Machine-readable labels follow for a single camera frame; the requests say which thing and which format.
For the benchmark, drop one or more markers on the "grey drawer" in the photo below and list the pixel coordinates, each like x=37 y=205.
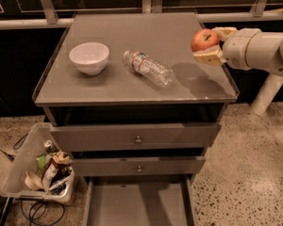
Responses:
x=163 y=200
x=117 y=137
x=138 y=165

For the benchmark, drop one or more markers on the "white ceramic bowl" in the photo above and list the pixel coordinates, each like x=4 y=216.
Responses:
x=90 y=58

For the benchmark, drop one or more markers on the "metal window railing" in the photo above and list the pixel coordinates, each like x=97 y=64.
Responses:
x=26 y=14

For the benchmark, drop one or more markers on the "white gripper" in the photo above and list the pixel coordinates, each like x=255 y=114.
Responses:
x=236 y=48

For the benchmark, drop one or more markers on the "clear plastic water bottle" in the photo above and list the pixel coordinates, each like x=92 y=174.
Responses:
x=146 y=66

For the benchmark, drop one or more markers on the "metal drink can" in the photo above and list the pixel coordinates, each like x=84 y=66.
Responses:
x=49 y=146

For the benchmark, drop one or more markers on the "small white cup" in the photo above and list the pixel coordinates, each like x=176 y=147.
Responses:
x=32 y=181

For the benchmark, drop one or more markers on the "top grey drawer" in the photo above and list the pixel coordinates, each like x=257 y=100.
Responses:
x=117 y=137

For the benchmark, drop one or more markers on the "middle grey drawer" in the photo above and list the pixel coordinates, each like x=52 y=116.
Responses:
x=138 y=165

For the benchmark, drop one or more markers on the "crumpled snack bag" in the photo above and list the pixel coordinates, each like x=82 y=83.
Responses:
x=58 y=164

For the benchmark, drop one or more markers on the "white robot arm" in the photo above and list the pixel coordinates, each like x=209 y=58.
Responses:
x=264 y=52

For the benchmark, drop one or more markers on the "translucent plastic bin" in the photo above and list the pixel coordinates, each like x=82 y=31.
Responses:
x=14 y=185

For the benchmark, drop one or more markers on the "red apple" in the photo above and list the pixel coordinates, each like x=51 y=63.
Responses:
x=203 y=39

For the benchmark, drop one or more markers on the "bottom grey drawer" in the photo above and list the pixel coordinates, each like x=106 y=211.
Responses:
x=163 y=200

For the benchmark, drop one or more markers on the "grey drawer cabinet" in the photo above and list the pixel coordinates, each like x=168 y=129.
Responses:
x=119 y=95

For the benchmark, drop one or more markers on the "green wrapper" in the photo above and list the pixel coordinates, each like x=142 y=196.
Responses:
x=41 y=162

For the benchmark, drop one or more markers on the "white diagonal pole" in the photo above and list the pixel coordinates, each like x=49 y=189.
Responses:
x=266 y=94

